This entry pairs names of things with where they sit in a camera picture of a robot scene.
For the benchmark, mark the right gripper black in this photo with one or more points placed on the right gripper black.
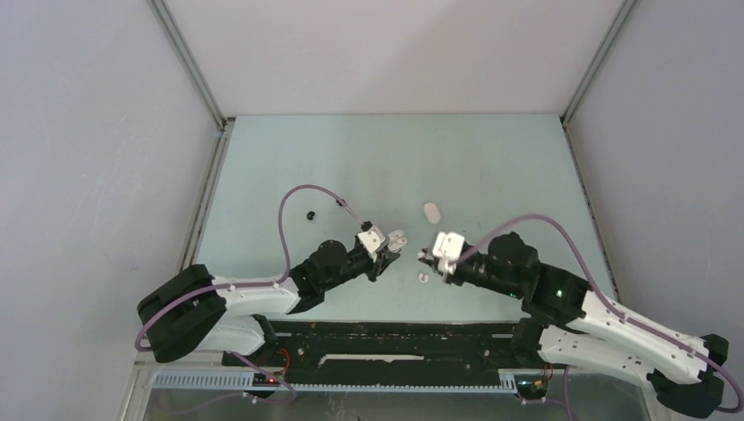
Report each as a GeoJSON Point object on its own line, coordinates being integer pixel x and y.
{"type": "Point", "coordinates": [447, 277]}

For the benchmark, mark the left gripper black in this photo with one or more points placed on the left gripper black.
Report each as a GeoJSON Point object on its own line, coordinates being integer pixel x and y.
{"type": "Point", "coordinates": [374, 268]}

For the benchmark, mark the white charging case with dot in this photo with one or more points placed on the white charging case with dot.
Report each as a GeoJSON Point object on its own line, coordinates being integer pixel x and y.
{"type": "Point", "coordinates": [396, 241]}

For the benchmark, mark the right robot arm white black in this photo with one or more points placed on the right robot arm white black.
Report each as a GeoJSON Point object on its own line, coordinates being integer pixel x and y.
{"type": "Point", "coordinates": [570, 323]}

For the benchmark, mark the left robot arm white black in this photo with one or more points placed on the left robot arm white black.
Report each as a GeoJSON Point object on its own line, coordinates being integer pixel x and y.
{"type": "Point", "coordinates": [198, 311]}

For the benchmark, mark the white closed charging case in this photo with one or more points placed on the white closed charging case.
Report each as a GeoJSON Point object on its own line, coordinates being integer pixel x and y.
{"type": "Point", "coordinates": [432, 213]}

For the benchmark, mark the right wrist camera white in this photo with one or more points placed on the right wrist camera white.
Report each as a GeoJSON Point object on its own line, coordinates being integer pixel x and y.
{"type": "Point", "coordinates": [446, 251]}

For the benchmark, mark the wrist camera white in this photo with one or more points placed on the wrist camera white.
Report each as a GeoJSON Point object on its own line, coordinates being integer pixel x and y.
{"type": "Point", "coordinates": [372, 239]}
{"type": "Point", "coordinates": [446, 251]}

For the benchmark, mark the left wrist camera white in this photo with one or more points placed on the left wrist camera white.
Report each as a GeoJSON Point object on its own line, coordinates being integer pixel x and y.
{"type": "Point", "coordinates": [372, 239]}

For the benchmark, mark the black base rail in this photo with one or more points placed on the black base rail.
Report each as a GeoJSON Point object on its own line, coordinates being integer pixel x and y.
{"type": "Point", "coordinates": [397, 355]}

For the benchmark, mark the right aluminium frame post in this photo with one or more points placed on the right aluminium frame post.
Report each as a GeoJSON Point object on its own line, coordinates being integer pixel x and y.
{"type": "Point", "coordinates": [598, 59]}

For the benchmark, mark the aluminium frame post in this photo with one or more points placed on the aluminium frame post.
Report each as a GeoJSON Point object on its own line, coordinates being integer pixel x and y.
{"type": "Point", "coordinates": [179, 44]}
{"type": "Point", "coordinates": [598, 59]}

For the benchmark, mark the left aluminium frame post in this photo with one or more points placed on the left aluminium frame post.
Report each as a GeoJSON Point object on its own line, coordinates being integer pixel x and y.
{"type": "Point", "coordinates": [179, 44]}

